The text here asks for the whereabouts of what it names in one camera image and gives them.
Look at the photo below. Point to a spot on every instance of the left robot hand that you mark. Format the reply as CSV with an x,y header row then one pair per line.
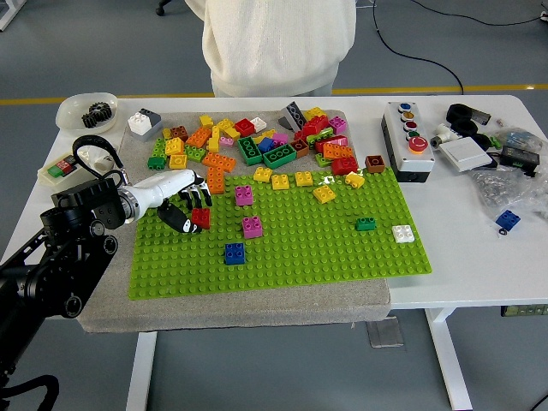
x,y
171,182

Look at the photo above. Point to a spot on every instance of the red building brick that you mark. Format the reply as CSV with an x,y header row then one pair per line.
x,y
202,217
336,140
316,125
344,166

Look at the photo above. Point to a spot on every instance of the pink building brick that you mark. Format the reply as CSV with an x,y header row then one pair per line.
x,y
338,124
244,195
252,227
280,138

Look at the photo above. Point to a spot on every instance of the blue building brick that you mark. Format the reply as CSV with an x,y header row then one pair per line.
x,y
508,218
234,253
265,145

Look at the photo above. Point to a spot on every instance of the green studded baseplate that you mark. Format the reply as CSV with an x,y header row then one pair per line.
x,y
321,252

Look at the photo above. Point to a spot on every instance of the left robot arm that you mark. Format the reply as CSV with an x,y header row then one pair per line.
x,y
85,201

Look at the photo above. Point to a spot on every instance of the upturned yellow brick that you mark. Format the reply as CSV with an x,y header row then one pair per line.
x,y
178,160

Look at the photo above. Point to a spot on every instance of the yellow building brick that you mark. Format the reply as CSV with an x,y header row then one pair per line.
x,y
223,125
206,121
213,142
280,181
355,180
174,146
324,194
304,179
262,174
232,132
263,135
314,113

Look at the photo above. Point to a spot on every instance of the lime green brick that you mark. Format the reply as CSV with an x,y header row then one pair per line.
x,y
322,159
159,147
194,153
319,138

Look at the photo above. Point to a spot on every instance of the orange building brick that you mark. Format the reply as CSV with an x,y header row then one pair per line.
x,y
216,180
338,150
199,137

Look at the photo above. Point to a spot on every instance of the small yellow brick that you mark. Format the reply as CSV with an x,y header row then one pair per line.
x,y
166,132

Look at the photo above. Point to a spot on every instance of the brown building brick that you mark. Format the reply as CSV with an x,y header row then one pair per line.
x,y
375,164
180,132

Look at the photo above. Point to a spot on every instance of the long orange brick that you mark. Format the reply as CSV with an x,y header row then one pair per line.
x,y
219,162

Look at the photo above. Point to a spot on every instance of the grey building brick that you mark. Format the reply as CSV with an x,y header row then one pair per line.
x,y
155,122

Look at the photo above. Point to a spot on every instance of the tall white brick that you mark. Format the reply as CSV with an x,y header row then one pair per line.
x,y
139,123

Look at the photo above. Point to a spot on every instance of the small pink brick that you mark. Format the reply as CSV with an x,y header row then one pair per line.
x,y
227,141

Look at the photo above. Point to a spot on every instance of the upturned dark green brick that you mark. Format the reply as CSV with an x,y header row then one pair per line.
x,y
280,155
249,150

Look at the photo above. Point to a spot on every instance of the upturned red brick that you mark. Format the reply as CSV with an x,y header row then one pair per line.
x,y
245,127

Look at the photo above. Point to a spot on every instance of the white building brick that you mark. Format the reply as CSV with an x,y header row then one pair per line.
x,y
404,234
259,123

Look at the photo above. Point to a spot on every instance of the upturned brown brick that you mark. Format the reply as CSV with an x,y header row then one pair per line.
x,y
299,147

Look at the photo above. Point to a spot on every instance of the grey long brick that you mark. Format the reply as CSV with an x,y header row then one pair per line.
x,y
294,113

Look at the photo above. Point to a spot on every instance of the small dark green brick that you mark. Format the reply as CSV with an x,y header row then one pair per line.
x,y
366,224

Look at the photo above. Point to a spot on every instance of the white pipe fitting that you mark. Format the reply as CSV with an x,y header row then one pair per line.
x,y
103,162
443,133

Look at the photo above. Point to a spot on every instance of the black gear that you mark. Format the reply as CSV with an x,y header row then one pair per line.
x,y
103,111
91,120

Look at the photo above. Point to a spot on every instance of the white plastic bowl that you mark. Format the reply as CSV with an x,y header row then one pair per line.
x,y
68,113

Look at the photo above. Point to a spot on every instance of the grey-brown mat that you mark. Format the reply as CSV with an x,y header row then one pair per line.
x,y
257,310

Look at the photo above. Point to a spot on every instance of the black chair base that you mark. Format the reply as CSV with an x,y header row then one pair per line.
x,y
160,8

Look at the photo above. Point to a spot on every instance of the person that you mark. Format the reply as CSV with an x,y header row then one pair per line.
x,y
278,43

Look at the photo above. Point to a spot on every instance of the white table leg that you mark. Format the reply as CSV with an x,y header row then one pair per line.
x,y
449,364
141,372

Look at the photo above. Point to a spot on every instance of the white push-button control box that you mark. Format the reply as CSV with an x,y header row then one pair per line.
x,y
406,150

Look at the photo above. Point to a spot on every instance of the black tape roll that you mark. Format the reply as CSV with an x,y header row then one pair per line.
x,y
458,112
464,127
481,141

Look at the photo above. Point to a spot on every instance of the small dark block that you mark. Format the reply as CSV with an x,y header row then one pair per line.
x,y
481,117

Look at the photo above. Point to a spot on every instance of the green plastic clip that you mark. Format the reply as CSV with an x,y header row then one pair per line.
x,y
495,141

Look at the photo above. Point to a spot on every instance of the clear bag of screws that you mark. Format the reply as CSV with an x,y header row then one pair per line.
x,y
505,188

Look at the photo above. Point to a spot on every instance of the black power adapter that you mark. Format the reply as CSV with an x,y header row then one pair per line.
x,y
520,156

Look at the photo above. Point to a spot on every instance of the clear bag with blue parts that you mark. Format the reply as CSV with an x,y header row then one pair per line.
x,y
520,138

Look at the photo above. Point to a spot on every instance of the table height controller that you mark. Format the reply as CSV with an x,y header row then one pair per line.
x,y
524,310

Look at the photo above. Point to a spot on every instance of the white red-green switch box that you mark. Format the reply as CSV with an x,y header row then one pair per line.
x,y
55,169

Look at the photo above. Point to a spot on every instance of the white furniture frame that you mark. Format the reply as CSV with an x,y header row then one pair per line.
x,y
7,17

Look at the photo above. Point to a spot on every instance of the white wall switch plate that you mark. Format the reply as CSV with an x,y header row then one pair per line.
x,y
464,154

